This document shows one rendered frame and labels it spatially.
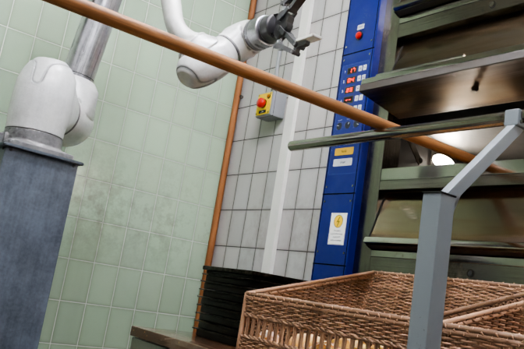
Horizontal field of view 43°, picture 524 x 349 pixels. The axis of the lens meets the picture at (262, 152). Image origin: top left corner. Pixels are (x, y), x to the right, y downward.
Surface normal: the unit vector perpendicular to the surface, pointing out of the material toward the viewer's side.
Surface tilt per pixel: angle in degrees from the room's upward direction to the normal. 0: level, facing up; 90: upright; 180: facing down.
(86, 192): 90
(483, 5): 90
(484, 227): 70
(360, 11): 90
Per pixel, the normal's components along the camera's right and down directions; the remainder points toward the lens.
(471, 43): -0.68, -0.57
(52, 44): 0.60, -0.07
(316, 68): -0.78, -0.25
